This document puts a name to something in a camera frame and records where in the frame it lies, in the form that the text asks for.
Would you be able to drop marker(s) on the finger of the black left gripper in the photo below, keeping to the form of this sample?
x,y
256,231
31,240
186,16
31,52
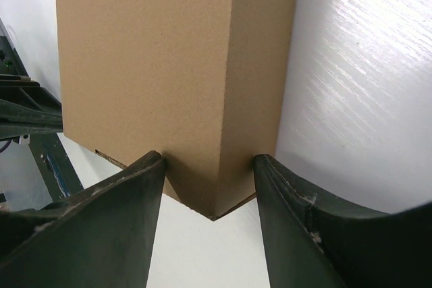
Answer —
x,y
27,108

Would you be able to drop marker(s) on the brown cardboard box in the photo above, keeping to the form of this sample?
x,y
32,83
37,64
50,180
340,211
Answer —
x,y
200,81

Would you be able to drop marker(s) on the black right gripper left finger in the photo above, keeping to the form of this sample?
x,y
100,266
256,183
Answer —
x,y
102,236

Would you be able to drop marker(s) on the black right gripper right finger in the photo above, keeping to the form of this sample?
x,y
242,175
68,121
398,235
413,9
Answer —
x,y
313,238

